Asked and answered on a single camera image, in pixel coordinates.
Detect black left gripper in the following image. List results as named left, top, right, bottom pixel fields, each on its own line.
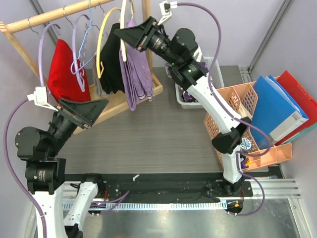
left=47, top=96, right=108, bottom=155

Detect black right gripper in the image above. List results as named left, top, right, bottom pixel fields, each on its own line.
left=113, top=17, right=179, bottom=68

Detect lilac plastic hanger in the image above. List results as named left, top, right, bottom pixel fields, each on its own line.
left=70, top=14, right=91, bottom=92

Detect purple camouflage trousers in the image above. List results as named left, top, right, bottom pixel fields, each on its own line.
left=165, top=63, right=198, bottom=103

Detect cream white hanger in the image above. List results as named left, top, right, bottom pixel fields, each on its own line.
left=119, top=0, right=135, bottom=62

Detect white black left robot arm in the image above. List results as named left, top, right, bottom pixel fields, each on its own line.
left=15, top=99, right=108, bottom=238

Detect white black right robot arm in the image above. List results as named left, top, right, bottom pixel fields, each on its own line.
left=114, top=16, right=247, bottom=196

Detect grey trousers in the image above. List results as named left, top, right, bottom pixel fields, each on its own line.
left=92, top=56, right=108, bottom=97

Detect red trousers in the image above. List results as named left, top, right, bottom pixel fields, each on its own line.
left=48, top=39, right=91, bottom=102

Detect lilac hanger with red trousers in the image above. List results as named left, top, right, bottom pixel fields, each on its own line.
left=27, top=17, right=61, bottom=87

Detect yellow hanger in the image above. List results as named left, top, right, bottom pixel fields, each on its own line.
left=96, top=7, right=121, bottom=79

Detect black trousers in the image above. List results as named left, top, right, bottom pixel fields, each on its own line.
left=100, top=23, right=125, bottom=94

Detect light blue hanger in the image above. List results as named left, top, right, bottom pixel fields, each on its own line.
left=70, top=1, right=100, bottom=75

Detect white plastic basket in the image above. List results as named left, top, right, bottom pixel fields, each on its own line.
left=175, top=60, right=224, bottom=109

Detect pink desk organizer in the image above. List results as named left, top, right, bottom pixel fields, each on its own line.
left=218, top=83, right=292, bottom=172

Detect blue folder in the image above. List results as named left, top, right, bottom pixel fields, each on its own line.
left=251, top=75, right=309, bottom=145

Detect red folder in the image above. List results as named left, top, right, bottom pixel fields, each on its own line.
left=276, top=71, right=317, bottom=145

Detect teal folder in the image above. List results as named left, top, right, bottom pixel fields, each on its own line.
left=285, top=123, right=317, bottom=143

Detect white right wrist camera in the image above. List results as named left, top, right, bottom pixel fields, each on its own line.
left=158, top=0, right=178, bottom=25

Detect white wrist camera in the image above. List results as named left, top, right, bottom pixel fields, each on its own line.
left=158, top=0, right=178, bottom=25
left=27, top=86, right=58, bottom=111

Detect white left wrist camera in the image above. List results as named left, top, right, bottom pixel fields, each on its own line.
left=27, top=86, right=58, bottom=111

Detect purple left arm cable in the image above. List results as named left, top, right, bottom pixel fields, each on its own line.
left=3, top=98, right=130, bottom=238

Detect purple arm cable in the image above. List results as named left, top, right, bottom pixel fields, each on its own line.
left=177, top=2, right=272, bottom=217
left=3, top=98, right=130, bottom=238

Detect white slotted cable duct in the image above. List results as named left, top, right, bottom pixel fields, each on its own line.
left=60, top=202, right=228, bottom=211

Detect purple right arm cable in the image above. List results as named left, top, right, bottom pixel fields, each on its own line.
left=177, top=2, right=272, bottom=217

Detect aluminium rail frame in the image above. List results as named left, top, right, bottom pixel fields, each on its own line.
left=23, top=178, right=310, bottom=238

